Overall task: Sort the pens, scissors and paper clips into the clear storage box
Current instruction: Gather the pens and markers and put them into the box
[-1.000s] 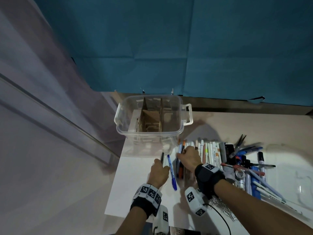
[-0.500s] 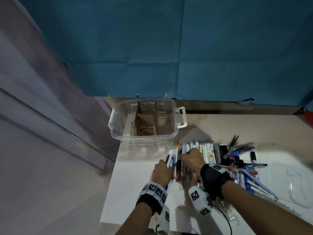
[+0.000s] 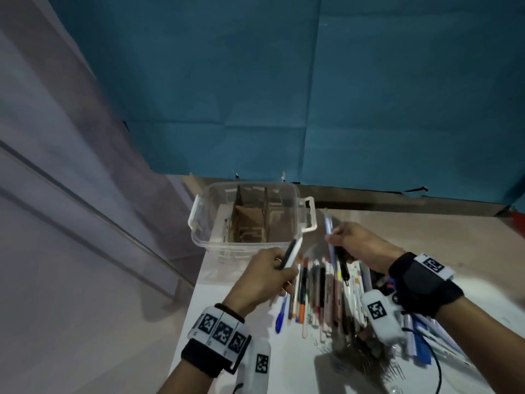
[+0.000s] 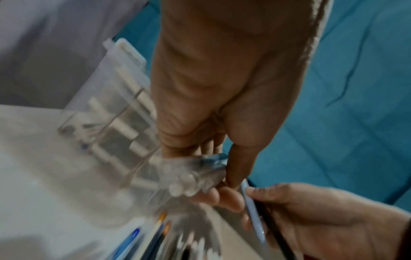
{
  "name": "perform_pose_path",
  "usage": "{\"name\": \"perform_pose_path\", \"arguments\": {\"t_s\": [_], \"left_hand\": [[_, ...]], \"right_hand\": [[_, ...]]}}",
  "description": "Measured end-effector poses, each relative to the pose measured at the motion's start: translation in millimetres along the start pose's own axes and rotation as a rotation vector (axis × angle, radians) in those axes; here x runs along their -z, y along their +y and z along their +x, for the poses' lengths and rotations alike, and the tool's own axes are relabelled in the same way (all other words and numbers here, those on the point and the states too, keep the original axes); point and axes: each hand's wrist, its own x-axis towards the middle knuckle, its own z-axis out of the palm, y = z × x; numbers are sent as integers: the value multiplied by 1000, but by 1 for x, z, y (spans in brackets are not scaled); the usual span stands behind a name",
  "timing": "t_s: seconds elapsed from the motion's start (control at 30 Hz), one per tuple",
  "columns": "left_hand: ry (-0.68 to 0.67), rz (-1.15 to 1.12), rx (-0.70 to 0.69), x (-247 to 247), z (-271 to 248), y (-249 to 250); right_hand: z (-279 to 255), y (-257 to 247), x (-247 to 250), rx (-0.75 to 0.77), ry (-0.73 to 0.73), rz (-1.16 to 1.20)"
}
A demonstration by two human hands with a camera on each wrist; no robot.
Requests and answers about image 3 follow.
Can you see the brown cardboard divider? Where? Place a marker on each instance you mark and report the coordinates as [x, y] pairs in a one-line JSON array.
[[248, 221]]

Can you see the pile of silver paper clips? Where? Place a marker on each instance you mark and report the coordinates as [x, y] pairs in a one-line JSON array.
[[369, 361]]

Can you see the person's right hand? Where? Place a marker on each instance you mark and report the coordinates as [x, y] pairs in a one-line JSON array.
[[365, 246]]

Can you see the person's right forearm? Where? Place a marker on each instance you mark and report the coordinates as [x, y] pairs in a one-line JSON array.
[[488, 344]]

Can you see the black pen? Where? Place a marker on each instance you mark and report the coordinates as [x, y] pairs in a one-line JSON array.
[[287, 253], [342, 266]]

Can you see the blue backdrop cloth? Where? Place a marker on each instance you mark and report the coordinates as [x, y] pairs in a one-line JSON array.
[[287, 77]]

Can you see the pile of assorted pens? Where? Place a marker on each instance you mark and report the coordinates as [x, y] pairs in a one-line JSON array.
[[311, 291]]

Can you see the grey utility knife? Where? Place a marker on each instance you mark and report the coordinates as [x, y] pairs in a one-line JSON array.
[[366, 274]]

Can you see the red object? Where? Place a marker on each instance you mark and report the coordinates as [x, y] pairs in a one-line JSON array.
[[520, 219]]

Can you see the row of white marker pens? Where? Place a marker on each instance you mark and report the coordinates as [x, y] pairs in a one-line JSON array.
[[356, 291]]

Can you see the clear plastic storage box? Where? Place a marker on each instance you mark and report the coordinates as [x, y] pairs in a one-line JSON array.
[[205, 225]]

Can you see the person's left hand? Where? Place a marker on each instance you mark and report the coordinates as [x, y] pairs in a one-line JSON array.
[[262, 279]]

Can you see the black wristband with marker tags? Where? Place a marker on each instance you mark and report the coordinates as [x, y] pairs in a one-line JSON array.
[[422, 287], [217, 332]]

